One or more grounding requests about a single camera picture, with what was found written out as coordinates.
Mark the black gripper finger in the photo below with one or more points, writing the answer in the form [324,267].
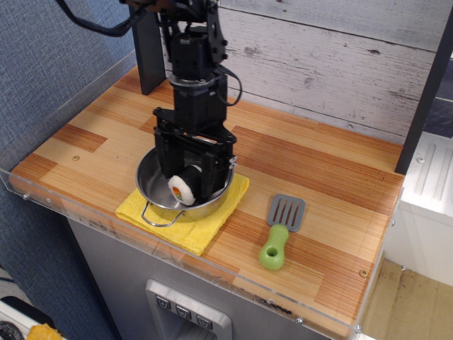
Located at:
[170,152]
[214,172]

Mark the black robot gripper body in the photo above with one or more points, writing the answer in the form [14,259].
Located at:
[198,116]

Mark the plush sushi roll toy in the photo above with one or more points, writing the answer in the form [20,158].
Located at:
[185,185]

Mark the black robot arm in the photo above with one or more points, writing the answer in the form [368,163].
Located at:
[195,45]

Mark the clear acrylic table guard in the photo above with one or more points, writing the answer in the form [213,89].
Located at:
[347,180]

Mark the yellow cloth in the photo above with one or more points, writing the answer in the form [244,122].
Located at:
[192,236]

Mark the grey toy fridge cabinet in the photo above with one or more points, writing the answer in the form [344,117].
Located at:
[121,272]

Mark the silver dispenser button panel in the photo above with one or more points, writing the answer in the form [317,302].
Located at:
[179,316]

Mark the white ribbed side counter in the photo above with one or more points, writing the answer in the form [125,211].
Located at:
[428,181]

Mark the yellow object bottom left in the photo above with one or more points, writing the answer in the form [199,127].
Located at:
[43,332]

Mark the grey spatula green handle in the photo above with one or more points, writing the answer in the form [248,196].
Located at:
[285,215]

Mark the black left frame post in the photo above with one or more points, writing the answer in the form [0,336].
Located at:
[149,53]

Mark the black frame post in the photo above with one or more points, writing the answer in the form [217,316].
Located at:
[149,53]
[427,98]

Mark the black right frame post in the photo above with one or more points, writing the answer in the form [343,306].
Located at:
[427,98]

